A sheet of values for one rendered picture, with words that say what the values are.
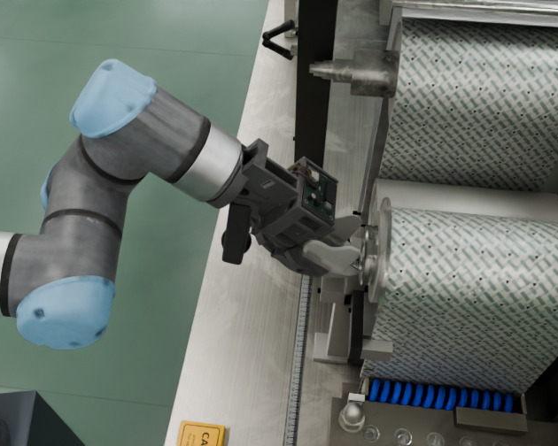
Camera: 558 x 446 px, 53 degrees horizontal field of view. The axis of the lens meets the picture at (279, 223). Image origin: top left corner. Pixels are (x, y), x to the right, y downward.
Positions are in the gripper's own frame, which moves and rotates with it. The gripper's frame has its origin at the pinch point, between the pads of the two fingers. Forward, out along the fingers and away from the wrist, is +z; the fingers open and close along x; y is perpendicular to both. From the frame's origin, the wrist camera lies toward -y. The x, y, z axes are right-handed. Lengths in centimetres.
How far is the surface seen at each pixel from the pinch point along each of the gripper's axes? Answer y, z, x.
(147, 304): -137, 32, 58
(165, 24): -162, 3, 235
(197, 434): -37.9, 6.4, -12.6
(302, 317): -30.6, 18.9, 11.3
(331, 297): -10.9, 7.9, 3.0
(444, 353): -0.3, 19.0, -4.2
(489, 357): 3.6, 23.4, -4.2
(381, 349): -4.3, 11.2, -5.5
